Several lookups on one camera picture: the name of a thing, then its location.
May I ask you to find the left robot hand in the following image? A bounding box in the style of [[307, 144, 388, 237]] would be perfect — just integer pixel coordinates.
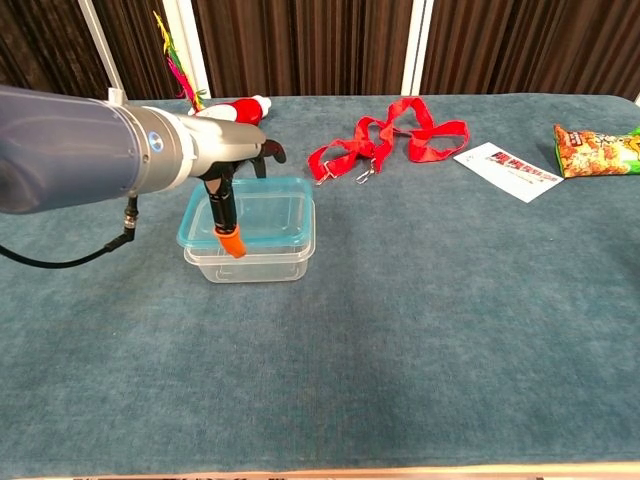
[[194, 115, 288, 260]]

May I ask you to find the blue plastic lid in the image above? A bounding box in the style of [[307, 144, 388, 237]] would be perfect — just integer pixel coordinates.
[[176, 175, 315, 251]]

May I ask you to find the clear plastic container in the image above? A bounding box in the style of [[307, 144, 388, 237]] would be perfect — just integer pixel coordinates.
[[183, 197, 317, 285]]

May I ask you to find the red bottle with white cap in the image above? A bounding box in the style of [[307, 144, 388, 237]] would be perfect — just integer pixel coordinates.
[[187, 94, 273, 126]]

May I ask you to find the colourful feather shuttlecock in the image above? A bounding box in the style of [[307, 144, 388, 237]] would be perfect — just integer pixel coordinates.
[[152, 10, 208, 113]]

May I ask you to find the dark brown curtain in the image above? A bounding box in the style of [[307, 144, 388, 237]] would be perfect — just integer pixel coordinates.
[[0, 0, 640, 104]]

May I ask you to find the teal velvet tablecloth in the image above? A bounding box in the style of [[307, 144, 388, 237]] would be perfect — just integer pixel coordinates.
[[0, 94, 640, 476]]

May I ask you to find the white printed card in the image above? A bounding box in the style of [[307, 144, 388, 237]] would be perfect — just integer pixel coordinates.
[[453, 141, 565, 204]]

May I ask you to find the orange green snack bag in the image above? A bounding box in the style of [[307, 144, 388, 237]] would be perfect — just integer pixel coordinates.
[[553, 123, 640, 179]]

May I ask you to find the wide white frame post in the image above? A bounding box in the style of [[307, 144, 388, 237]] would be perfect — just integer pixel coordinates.
[[159, 0, 211, 100]]

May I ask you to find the red lanyard ribbon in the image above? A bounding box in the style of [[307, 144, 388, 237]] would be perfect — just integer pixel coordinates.
[[306, 96, 471, 186]]

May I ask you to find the thin grey frame post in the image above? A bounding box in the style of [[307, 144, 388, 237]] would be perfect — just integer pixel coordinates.
[[77, 0, 129, 101]]

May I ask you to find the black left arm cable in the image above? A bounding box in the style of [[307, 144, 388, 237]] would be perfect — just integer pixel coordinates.
[[0, 194, 140, 270]]

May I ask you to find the white double frame post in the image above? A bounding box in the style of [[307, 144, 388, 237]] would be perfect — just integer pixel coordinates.
[[401, 0, 435, 97]]

